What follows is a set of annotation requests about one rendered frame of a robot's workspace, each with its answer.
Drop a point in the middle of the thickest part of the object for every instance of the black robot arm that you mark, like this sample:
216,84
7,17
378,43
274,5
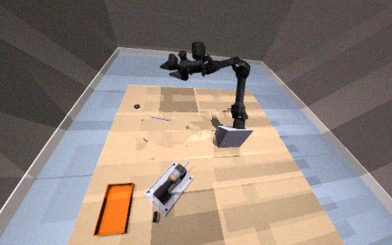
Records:
238,110

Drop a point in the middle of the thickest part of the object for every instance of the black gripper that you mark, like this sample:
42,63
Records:
183,68

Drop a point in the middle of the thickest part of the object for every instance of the orange shallow tray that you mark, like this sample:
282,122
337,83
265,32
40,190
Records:
115,209

